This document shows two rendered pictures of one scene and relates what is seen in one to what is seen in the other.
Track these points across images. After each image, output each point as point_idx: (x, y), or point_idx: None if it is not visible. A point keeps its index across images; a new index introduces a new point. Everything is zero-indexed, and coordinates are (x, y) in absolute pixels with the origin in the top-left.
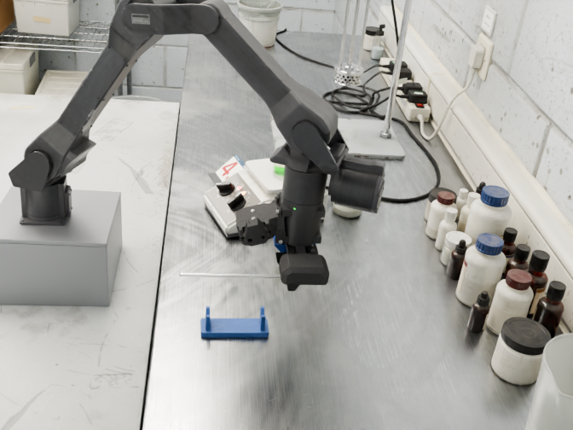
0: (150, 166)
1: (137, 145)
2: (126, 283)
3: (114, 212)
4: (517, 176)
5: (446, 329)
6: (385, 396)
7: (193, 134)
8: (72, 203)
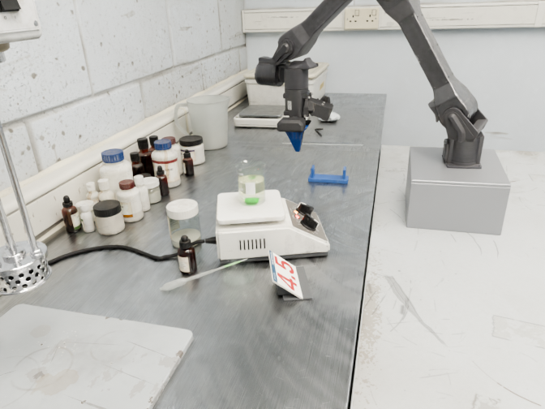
0: (392, 320)
1: (420, 376)
2: (396, 203)
3: (410, 164)
4: (47, 178)
5: (207, 174)
6: (265, 159)
7: (314, 406)
8: (446, 170)
